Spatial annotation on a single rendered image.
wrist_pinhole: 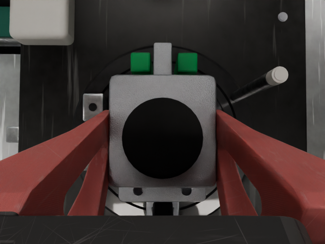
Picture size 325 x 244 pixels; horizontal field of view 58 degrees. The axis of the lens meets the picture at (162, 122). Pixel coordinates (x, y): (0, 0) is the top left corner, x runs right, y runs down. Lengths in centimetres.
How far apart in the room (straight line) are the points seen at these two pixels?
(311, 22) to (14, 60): 29
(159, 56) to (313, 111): 16
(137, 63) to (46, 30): 10
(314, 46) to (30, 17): 24
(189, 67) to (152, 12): 10
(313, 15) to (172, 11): 12
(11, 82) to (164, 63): 21
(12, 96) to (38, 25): 10
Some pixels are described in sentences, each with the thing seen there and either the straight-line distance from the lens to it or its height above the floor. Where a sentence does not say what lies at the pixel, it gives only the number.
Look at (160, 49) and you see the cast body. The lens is 16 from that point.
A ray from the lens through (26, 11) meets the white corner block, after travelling 26.
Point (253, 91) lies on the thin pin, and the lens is 18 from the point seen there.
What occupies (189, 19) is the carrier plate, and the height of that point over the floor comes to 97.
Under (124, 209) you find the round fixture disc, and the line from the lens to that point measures 23.
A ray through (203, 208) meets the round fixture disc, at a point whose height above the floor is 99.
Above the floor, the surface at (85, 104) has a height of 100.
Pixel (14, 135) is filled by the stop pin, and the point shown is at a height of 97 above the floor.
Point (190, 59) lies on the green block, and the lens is 18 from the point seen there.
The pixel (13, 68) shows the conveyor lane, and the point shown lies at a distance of 34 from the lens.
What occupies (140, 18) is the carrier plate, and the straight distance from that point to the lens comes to 26.
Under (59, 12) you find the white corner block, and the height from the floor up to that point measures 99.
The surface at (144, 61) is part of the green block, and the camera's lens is 18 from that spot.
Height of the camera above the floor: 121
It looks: 88 degrees down
